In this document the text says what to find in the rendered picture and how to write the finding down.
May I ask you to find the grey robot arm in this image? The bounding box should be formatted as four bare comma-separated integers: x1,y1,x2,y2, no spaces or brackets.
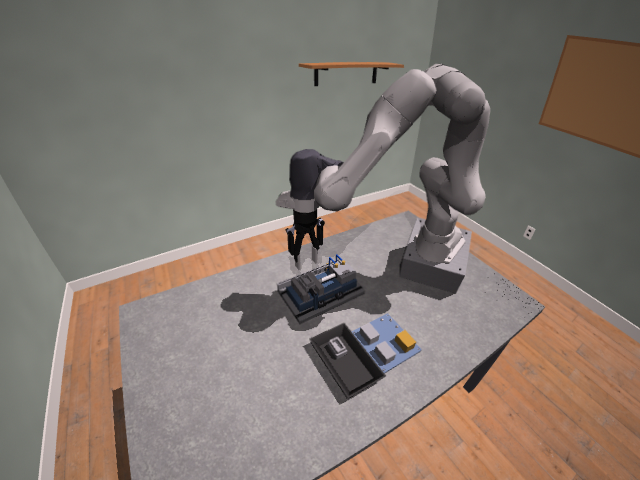
276,64,491,264

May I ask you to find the orange-yellow block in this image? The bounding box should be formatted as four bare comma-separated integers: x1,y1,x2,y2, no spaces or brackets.
395,330,416,353

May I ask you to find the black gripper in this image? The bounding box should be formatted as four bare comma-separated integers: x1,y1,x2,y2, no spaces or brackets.
285,210,325,270

